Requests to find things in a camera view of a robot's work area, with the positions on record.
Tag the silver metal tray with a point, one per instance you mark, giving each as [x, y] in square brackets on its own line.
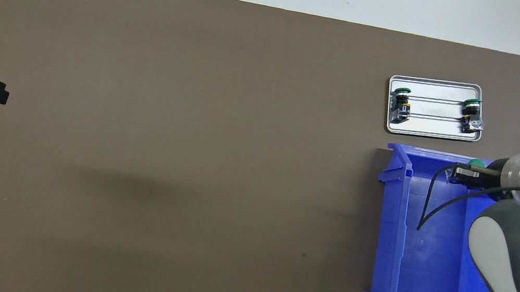
[431, 130]

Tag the green push button black base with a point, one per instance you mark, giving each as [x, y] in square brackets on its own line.
[400, 108]

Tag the green push button white base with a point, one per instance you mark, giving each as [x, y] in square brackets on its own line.
[476, 162]

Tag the brown table mat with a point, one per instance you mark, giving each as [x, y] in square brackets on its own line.
[193, 103]

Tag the green push button clear base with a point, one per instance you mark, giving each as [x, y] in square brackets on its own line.
[470, 111]

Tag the blue plastic storage bin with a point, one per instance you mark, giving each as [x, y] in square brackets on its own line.
[431, 259]

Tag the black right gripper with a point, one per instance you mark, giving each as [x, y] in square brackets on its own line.
[494, 174]

